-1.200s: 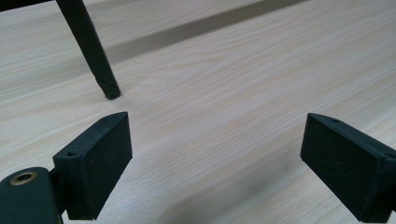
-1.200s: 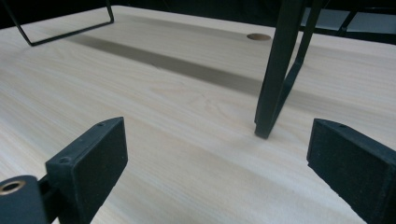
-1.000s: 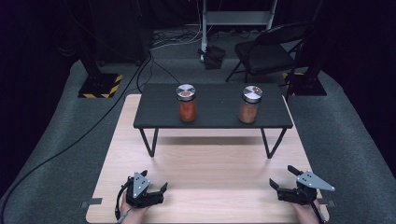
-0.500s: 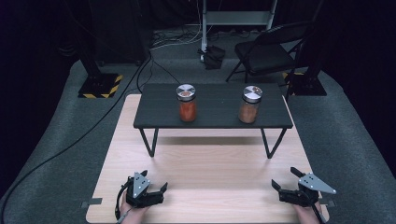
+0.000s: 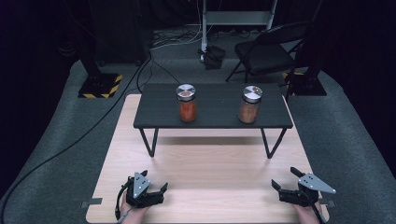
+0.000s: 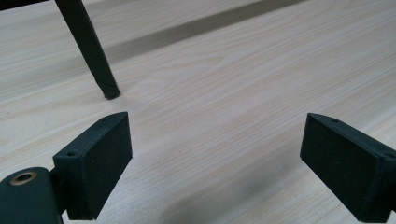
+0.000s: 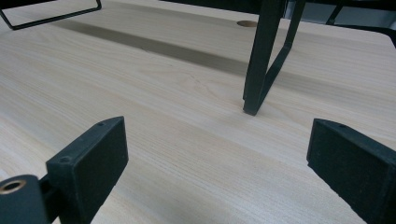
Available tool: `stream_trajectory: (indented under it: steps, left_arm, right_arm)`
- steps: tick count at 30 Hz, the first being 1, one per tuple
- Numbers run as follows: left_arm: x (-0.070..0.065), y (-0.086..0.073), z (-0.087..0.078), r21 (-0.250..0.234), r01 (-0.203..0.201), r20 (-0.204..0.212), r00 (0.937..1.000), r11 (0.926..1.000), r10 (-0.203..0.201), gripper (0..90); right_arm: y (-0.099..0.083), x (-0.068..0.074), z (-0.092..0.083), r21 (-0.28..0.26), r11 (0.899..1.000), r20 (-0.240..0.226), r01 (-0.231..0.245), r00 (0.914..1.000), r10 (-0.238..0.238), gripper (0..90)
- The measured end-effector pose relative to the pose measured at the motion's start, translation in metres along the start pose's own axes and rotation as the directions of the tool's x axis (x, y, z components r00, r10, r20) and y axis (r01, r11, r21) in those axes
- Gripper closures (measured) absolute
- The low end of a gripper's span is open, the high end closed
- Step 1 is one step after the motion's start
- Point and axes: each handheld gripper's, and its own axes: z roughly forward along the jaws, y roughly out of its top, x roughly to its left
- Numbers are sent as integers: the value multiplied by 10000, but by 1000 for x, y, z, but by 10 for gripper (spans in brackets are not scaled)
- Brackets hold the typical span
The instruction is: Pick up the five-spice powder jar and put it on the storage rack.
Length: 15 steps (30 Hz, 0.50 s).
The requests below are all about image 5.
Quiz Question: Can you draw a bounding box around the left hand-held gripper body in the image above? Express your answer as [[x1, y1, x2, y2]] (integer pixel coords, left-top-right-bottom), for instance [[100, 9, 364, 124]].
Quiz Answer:
[[125, 172, 165, 209]]

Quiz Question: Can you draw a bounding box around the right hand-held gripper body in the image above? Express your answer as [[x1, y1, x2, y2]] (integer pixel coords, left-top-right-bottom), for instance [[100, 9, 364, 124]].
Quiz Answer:
[[278, 172, 337, 208]]

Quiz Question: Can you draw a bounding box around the glass jar with red powder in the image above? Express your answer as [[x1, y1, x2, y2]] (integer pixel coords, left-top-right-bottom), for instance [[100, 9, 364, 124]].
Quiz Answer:
[[176, 83, 198, 123]]

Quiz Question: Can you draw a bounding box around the glass jar with brown powder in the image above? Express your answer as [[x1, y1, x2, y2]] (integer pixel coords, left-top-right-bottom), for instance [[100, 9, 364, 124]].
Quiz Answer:
[[237, 85, 263, 125]]

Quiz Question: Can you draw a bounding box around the black metal shelf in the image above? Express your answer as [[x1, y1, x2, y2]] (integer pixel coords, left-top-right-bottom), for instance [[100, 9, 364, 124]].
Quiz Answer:
[[133, 82, 294, 160]]

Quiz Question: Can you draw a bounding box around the person's left hand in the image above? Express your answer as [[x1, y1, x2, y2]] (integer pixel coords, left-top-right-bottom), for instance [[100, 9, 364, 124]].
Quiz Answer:
[[120, 189, 150, 217]]

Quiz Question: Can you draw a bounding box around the person's right hand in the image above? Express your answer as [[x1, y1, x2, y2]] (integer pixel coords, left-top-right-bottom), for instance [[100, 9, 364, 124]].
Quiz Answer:
[[292, 200, 323, 219]]

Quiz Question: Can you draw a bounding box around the black stand with striped base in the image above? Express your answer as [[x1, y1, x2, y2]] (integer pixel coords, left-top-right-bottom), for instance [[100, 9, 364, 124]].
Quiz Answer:
[[77, 46, 124, 100], [281, 46, 329, 97]]

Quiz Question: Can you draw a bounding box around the black folding chair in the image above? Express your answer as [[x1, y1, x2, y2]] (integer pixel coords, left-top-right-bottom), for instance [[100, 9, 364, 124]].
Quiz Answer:
[[225, 21, 313, 86]]

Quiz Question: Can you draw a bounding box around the black bag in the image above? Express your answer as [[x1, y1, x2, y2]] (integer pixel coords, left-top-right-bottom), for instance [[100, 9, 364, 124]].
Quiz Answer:
[[198, 45, 227, 71]]

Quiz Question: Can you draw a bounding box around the grey metal stand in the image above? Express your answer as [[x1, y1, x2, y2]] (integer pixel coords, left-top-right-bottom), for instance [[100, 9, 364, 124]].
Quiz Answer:
[[200, 0, 278, 54]]

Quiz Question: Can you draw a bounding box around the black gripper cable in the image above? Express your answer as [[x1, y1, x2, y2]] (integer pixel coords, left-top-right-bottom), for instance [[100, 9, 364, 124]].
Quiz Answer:
[[311, 202, 327, 224], [114, 182, 133, 222]]

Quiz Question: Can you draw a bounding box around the long black floor cable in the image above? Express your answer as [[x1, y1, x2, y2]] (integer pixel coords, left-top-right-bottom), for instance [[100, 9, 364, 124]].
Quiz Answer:
[[0, 54, 154, 220]]

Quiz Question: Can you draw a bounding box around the bundle of floor cables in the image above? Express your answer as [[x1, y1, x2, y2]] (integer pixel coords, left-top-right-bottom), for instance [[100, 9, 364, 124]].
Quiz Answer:
[[150, 27, 204, 51]]

